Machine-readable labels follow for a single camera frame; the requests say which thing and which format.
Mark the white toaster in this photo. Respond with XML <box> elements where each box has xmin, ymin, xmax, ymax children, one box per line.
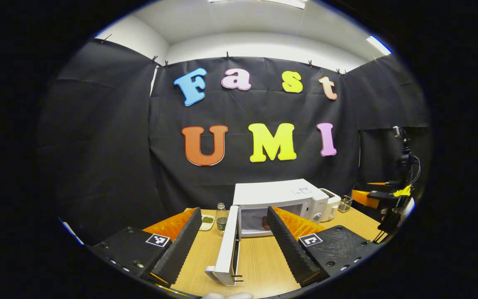
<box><xmin>319</xmin><ymin>188</ymin><xmax>341</xmax><ymax>222</ymax></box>

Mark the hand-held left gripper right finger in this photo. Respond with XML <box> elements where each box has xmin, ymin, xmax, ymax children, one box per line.
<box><xmin>266</xmin><ymin>206</ymin><xmax>383</xmax><ymax>288</ymax></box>

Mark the ceiling light panel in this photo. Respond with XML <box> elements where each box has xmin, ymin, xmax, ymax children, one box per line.
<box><xmin>367</xmin><ymin>35</ymin><xmax>392</xmax><ymax>55</ymax></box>
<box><xmin>208</xmin><ymin>0</ymin><xmax>307</xmax><ymax>10</ymax></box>

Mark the clear water bottle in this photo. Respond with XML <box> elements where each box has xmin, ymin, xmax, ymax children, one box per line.
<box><xmin>216</xmin><ymin>203</ymin><xmax>229</xmax><ymax>231</ymax></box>

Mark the black backdrop cloth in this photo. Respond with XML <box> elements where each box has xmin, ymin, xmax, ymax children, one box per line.
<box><xmin>38</xmin><ymin>39</ymin><xmax>432</xmax><ymax>245</ymax></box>

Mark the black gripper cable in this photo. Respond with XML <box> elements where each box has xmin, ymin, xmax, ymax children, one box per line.
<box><xmin>407</xmin><ymin>154</ymin><xmax>422</xmax><ymax>185</ymax></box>

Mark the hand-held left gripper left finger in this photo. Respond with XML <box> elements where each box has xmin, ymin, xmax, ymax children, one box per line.
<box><xmin>92</xmin><ymin>207</ymin><xmax>203</xmax><ymax>287</ymax></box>

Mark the white microwave oven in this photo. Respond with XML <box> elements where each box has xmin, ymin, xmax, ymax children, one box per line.
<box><xmin>205</xmin><ymin>179</ymin><xmax>330</xmax><ymax>287</ymax></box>

